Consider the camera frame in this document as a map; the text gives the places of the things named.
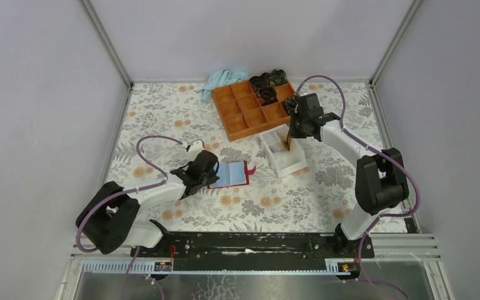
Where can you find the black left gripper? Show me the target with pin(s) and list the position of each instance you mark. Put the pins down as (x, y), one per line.
(212, 178)

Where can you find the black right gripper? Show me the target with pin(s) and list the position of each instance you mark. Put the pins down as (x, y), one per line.
(293, 132)

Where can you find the brown credit card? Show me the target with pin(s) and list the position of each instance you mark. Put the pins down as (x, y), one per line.
(286, 141)

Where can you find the red leather card holder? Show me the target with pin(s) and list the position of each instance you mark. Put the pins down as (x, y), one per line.
(231, 174)

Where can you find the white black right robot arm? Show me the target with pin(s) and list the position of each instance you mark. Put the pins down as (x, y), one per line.
(380, 183)

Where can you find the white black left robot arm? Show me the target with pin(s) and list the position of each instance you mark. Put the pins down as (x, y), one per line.
(109, 220)

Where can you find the white card box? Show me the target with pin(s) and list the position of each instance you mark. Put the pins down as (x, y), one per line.
(284, 163)

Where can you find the rolled tie green pattern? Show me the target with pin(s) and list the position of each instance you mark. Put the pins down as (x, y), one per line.
(290, 105)

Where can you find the rolled tie orange pattern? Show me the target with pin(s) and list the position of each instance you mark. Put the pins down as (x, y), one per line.
(267, 95)

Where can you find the rolled tie yellow green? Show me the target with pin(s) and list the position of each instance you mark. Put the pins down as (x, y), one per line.
(277, 77)

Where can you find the floral patterned table mat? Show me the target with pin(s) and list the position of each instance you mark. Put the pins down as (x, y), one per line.
(160, 116)

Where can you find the rolled tie dark striped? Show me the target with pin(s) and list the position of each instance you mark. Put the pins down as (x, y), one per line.
(261, 81)

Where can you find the orange wooden compartment tray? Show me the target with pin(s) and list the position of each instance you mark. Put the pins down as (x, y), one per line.
(243, 113)

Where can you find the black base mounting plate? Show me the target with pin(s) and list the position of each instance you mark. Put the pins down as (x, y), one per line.
(255, 251)

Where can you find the light blue cloth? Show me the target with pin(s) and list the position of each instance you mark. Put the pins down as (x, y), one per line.
(221, 78)

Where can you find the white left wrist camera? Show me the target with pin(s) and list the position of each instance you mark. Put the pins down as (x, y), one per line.
(195, 147)

